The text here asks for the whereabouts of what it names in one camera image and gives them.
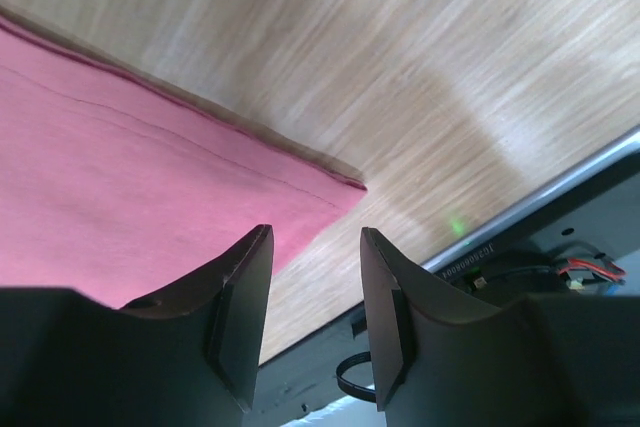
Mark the pink t shirt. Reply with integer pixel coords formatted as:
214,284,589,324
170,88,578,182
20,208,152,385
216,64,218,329
1,22,366,306

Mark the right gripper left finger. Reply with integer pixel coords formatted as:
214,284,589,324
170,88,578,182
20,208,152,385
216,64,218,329
1,225,274,426

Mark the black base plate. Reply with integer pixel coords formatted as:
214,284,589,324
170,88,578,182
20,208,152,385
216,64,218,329
247,152,639,426

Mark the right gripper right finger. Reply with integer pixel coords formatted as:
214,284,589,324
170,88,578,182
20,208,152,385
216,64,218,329
360,228,639,426

